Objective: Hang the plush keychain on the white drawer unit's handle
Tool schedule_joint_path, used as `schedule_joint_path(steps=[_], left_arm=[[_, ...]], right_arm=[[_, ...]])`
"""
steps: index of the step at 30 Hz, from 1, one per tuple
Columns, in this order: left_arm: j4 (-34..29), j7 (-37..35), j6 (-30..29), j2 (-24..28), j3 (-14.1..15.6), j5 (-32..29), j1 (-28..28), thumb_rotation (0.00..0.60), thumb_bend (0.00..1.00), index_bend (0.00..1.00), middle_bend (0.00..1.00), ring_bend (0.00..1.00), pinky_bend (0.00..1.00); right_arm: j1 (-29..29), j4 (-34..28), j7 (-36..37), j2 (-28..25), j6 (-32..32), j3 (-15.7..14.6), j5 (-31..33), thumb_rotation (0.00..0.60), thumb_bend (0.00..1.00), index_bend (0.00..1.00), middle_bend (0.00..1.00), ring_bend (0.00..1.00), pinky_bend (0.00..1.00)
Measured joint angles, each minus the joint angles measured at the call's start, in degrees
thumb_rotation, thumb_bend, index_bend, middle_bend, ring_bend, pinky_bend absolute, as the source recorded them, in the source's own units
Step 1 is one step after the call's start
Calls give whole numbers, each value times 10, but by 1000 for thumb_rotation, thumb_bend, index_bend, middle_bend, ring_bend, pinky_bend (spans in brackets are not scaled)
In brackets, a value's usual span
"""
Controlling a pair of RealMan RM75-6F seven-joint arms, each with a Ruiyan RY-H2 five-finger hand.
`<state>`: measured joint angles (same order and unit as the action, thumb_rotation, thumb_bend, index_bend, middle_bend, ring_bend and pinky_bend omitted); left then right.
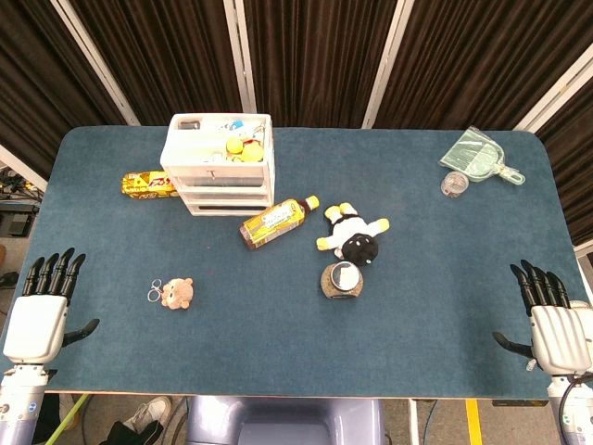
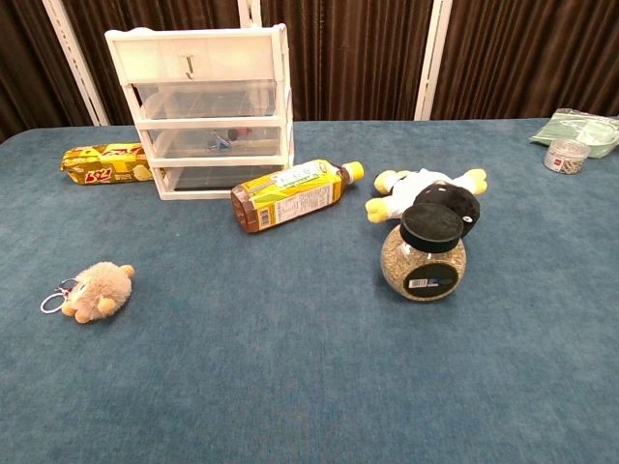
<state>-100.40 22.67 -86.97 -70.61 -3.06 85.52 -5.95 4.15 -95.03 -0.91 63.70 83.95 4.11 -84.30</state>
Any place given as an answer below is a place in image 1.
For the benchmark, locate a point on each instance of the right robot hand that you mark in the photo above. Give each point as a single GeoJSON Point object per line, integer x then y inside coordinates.
{"type": "Point", "coordinates": [558, 331]}

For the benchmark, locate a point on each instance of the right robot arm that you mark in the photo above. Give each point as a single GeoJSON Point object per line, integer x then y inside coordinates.
{"type": "Point", "coordinates": [571, 408]}

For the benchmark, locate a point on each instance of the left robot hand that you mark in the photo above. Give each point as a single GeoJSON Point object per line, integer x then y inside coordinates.
{"type": "Point", "coordinates": [34, 324]}

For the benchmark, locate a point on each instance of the green mini dustpan set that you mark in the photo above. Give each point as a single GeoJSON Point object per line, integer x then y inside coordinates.
{"type": "Point", "coordinates": [479, 155]}

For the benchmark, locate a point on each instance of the white plastic drawer organizer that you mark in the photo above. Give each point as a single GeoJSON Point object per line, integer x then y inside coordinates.
{"type": "Point", "coordinates": [218, 167]}

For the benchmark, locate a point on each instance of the black white penguin plush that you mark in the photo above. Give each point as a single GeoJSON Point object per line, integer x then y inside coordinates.
{"type": "Point", "coordinates": [352, 234]}

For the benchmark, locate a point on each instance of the blue table mat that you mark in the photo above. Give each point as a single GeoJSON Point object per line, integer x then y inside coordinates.
{"type": "Point", "coordinates": [278, 334]}

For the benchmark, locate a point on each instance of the yellow plush toy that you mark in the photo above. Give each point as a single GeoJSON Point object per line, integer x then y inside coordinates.
{"type": "Point", "coordinates": [252, 150]}

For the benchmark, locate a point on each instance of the round speckled jar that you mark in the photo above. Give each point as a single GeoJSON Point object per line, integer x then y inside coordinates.
{"type": "Point", "coordinates": [342, 280]}

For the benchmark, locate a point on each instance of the white sneaker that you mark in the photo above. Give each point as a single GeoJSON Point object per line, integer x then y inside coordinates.
{"type": "Point", "coordinates": [150, 414]}

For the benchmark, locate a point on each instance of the yellow ball toy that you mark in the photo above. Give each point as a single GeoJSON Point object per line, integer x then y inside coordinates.
{"type": "Point", "coordinates": [234, 145]}

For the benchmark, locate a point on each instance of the small clear plastic cup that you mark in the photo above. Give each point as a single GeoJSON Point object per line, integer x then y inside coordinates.
{"type": "Point", "coordinates": [454, 183]}

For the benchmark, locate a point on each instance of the yellow label tea bottle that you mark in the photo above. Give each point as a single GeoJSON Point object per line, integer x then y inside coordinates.
{"type": "Point", "coordinates": [275, 222]}

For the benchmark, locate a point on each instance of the robot torso base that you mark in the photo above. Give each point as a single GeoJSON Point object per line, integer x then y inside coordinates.
{"type": "Point", "coordinates": [285, 421]}

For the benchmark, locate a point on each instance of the yellow snack package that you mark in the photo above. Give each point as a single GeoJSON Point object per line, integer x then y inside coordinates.
{"type": "Point", "coordinates": [147, 185]}

